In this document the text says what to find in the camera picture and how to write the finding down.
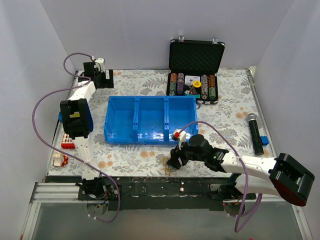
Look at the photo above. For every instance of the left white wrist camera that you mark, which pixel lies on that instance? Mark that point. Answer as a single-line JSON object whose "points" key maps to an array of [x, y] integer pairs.
{"points": [[99, 64]]}

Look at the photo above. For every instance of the black poker chip case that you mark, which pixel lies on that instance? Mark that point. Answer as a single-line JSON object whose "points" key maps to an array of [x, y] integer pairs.
{"points": [[193, 67]]}

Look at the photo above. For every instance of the small red white toy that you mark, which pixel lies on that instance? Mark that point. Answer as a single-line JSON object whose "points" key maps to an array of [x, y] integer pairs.
{"points": [[59, 160]]}

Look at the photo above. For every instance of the small blue toy brick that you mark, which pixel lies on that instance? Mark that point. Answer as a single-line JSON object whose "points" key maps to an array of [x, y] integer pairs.
{"points": [[264, 140]]}

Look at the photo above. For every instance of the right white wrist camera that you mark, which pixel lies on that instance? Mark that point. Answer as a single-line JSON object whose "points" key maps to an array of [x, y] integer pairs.
{"points": [[179, 136]]}

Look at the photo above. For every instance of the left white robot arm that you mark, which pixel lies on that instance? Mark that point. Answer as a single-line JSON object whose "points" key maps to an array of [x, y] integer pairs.
{"points": [[78, 123]]}

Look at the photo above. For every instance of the aluminium frame rail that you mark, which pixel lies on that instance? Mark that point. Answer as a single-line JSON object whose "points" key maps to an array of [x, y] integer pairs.
{"points": [[54, 193]]}

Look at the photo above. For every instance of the red white toy block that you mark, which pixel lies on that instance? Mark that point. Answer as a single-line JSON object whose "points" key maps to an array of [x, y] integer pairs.
{"points": [[67, 142]]}

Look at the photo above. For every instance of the blue plastic divided bin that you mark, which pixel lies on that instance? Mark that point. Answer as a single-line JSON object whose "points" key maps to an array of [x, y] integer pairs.
{"points": [[149, 120]]}

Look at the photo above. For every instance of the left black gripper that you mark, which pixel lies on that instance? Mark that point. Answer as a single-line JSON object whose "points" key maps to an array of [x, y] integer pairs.
{"points": [[106, 79]]}

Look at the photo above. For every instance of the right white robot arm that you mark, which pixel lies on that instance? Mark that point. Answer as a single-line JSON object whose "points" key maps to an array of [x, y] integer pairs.
{"points": [[281, 176]]}

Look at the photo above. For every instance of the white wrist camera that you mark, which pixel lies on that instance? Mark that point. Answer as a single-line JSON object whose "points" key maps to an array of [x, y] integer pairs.
{"points": [[99, 64], [179, 136]]}

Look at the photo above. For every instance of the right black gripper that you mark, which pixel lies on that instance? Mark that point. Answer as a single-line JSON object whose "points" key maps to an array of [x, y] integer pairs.
{"points": [[178, 156]]}

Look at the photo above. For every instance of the black handheld microphone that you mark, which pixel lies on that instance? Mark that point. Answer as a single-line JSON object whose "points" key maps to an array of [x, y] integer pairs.
{"points": [[255, 135]]}

